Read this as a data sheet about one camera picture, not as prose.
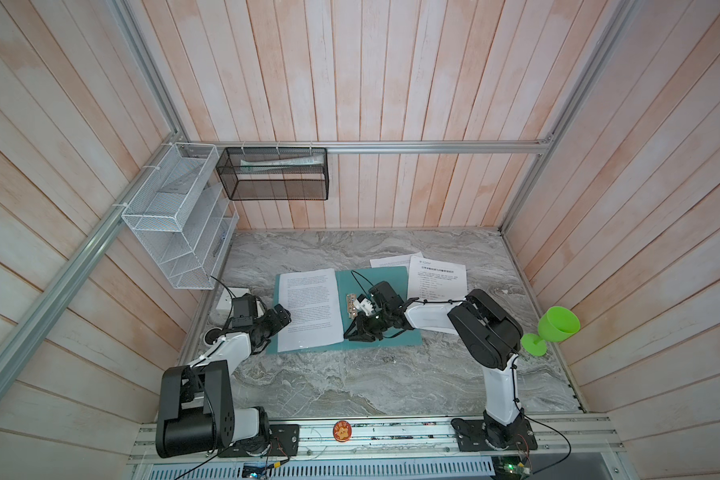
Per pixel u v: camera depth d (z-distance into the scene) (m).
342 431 0.75
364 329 0.82
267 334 0.81
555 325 0.76
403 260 1.11
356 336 0.84
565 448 0.73
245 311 0.72
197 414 0.43
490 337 0.53
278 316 0.83
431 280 1.05
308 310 0.98
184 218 0.72
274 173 0.96
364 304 0.90
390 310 0.78
